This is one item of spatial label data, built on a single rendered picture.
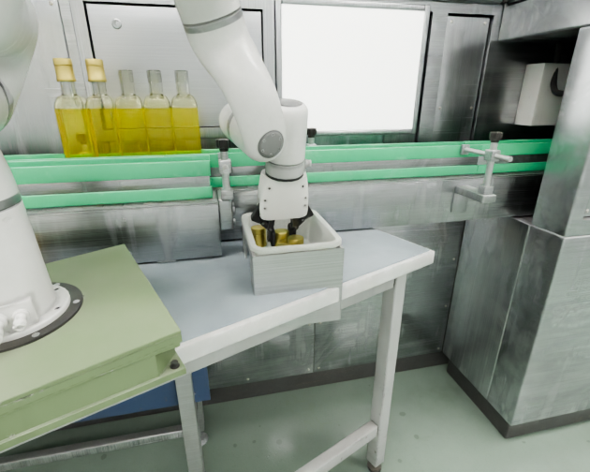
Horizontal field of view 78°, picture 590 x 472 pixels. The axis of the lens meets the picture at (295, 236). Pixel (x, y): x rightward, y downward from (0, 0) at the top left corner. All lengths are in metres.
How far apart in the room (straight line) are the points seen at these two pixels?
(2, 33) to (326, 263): 0.53
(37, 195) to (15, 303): 0.36
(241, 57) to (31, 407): 0.49
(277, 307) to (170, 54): 0.69
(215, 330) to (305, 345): 0.82
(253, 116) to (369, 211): 0.52
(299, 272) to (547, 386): 0.99
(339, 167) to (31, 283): 0.69
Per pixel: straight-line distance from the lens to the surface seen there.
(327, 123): 1.10
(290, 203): 0.74
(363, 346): 1.49
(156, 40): 1.06
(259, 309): 0.64
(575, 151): 1.14
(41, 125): 1.16
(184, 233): 0.82
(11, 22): 0.52
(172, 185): 0.81
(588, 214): 1.21
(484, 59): 1.38
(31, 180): 0.87
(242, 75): 0.55
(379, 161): 0.99
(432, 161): 1.07
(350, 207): 0.97
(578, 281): 1.28
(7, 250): 0.54
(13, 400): 0.50
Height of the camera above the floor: 1.09
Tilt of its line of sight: 21 degrees down
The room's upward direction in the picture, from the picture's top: straight up
